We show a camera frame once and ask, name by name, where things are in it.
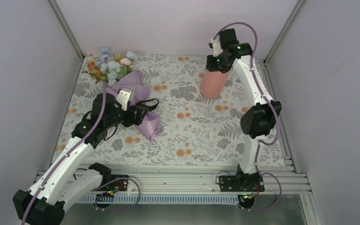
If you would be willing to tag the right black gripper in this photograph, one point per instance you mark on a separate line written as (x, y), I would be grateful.
(211, 66)

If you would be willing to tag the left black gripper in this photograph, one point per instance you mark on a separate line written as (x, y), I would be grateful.
(138, 118)

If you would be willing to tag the pink cylindrical vase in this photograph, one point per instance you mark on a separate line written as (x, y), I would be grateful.
(212, 83)

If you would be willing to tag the purple flower bouquet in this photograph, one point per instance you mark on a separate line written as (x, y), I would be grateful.
(118, 72)

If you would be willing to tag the black gold-lettered ribbon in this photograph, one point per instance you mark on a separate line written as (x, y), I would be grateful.
(147, 105)

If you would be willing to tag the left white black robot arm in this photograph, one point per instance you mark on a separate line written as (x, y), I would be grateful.
(49, 198)

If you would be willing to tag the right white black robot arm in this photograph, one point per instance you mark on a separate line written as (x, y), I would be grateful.
(263, 110)

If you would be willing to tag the floral patterned table mat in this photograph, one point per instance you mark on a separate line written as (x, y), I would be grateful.
(196, 130)

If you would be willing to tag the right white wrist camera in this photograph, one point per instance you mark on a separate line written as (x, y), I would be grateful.
(215, 45)

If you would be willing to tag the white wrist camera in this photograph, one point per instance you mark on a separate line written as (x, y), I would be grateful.
(215, 45)
(124, 98)

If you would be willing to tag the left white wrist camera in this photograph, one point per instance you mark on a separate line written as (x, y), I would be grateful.
(124, 98)

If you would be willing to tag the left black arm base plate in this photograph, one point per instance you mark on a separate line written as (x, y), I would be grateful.
(120, 185)

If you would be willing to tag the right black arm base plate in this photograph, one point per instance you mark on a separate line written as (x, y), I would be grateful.
(246, 183)

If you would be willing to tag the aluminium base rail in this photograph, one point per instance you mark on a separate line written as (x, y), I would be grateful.
(167, 184)

